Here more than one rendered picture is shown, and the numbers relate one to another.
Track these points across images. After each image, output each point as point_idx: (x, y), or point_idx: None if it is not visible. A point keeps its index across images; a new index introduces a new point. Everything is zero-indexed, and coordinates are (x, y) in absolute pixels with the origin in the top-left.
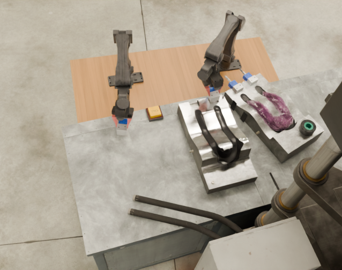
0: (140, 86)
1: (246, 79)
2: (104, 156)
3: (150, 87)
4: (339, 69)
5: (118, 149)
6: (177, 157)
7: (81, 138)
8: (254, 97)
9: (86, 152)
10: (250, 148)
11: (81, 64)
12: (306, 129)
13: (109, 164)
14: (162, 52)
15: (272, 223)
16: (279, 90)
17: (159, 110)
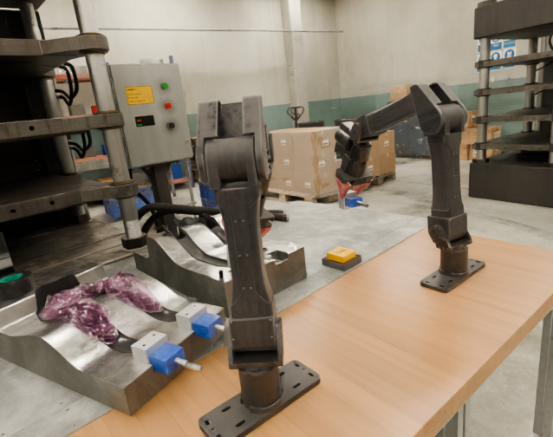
0: (414, 278)
1: (170, 343)
2: (354, 224)
3: (396, 284)
4: None
5: (346, 231)
6: None
7: (400, 222)
8: (140, 322)
9: (379, 219)
10: (147, 236)
11: None
12: (21, 271)
13: (341, 223)
14: (476, 348)
15: (130, 64)
16: (60, 345)
17: (334, 253)
